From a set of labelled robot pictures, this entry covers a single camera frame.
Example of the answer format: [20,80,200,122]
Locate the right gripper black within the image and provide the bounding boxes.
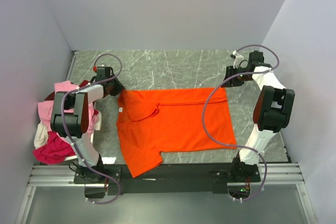
[220,66,252,88]

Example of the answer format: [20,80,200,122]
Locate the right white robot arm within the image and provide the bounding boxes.
[221,50,295,182]

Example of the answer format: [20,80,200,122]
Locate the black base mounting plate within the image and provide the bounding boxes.
[73,163,261,199]

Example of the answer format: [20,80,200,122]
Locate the magenta t-shirt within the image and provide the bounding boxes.
[33,131,75,165]

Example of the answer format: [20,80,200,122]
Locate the orange t-shirt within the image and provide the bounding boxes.
[116,88,236,178]

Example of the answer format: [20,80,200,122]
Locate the pink t-shirt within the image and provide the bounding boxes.
[41,87,97,136]

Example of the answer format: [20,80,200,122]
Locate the cream t-shirt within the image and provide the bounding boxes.
[34,122,48,149]

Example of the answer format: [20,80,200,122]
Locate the aluminium extrusion rail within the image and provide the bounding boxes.
[27,163,305,187]

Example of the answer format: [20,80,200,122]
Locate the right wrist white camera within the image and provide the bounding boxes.
[231,50,247,69]

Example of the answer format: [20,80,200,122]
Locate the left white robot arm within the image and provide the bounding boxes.
[50,66,124,183]

